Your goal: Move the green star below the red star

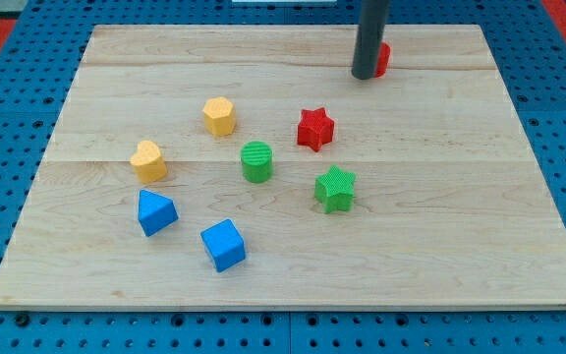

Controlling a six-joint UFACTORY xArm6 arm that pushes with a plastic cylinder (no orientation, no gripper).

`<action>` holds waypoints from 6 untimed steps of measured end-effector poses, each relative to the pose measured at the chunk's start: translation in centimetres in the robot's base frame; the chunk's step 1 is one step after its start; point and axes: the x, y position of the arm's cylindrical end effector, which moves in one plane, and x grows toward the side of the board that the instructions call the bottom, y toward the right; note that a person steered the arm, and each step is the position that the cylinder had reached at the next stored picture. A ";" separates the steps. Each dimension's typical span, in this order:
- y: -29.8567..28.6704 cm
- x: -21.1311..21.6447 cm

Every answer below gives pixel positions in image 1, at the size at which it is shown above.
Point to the red star block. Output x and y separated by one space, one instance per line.
315 129

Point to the blue triangle block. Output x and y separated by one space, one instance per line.
155 212

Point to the green cylinder block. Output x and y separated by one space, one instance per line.
256 160

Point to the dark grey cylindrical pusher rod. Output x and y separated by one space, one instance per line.
372 20

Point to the blue cube block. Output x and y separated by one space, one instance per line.
224 244

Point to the yellow hexagon block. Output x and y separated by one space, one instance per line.
219 116

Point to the light wooden board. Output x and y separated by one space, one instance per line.
450 213

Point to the red block behind rod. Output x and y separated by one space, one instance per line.
382 60

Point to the yellow heart block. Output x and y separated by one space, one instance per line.
148 162

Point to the green star block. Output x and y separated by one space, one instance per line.
335 189

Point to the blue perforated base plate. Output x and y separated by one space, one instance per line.
44 42

